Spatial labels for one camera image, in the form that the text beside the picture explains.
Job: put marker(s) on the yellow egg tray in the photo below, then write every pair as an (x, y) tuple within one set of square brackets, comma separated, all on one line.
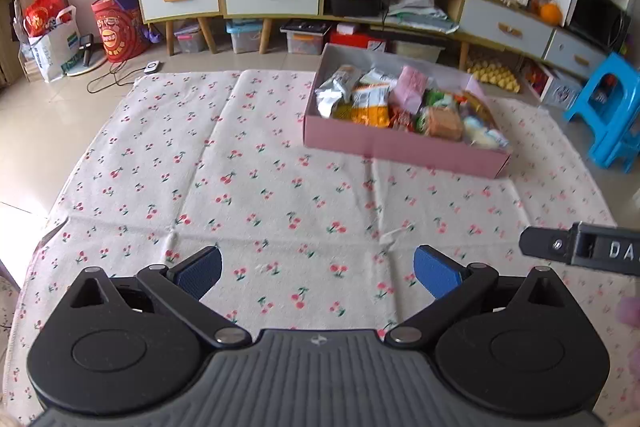
[(492, 77)]

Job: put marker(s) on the pile of folded cloths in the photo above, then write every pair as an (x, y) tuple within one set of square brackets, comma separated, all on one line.
[(422, 14)]

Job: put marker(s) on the blue plastic stool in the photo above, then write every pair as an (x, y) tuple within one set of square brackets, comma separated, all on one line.
[(612, 77)]

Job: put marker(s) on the cherry print cloth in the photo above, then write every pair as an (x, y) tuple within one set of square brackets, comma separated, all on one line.
[(225, 157)]

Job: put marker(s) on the clear storage bin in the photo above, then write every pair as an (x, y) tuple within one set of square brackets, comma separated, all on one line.
[(190, 41), (305, 41), (245, 38)]

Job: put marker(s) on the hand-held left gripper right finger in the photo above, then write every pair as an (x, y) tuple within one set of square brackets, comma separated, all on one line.
[(437, 271)]

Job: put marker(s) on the small white snack packet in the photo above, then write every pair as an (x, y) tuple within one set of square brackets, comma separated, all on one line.
[(377, 78)]

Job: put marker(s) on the red printed gift bag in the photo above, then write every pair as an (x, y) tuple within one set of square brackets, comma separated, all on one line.
[(117, 34)]

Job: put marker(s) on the silver snack packet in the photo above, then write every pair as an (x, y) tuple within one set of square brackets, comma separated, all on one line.
[(326, 104)]

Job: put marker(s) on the pink cardboard box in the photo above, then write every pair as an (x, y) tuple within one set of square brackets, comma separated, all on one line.
[(375, 142)]

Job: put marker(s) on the white printed box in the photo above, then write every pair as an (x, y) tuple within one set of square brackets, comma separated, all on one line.
[(562, 91)]

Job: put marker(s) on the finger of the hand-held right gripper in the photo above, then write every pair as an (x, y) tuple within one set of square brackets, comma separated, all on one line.
[(545, 242)]

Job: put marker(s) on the pale floral cloth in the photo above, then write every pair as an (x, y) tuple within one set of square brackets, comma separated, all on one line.
[(7, 317)]

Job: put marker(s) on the white charger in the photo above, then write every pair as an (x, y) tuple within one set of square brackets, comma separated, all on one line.
[(151, 67)]

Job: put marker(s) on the black microwave oven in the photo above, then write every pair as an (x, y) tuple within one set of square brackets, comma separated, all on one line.
[(597, 17)]

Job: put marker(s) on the gold snack packet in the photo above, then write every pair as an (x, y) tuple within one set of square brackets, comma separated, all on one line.
[(444, 123)]

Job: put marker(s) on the red plastic bag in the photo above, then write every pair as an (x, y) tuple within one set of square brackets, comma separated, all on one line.
[(42, 14)]

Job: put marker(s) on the white blue bread packet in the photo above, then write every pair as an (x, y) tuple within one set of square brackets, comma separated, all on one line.
[(487, 139)]

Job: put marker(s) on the black handheld device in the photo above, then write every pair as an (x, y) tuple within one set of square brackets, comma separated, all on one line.
[(86, 49)]

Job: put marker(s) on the pink snack packet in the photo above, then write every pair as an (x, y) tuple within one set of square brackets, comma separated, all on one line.
[(410, 87)]

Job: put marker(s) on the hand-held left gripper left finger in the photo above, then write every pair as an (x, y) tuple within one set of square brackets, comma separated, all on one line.
[(202, 268)]

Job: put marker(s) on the white paper bag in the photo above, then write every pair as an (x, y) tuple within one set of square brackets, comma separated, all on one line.
[(50, 54)]

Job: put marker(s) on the orange fruit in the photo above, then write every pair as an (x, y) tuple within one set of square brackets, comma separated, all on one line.
[(551, 13)]

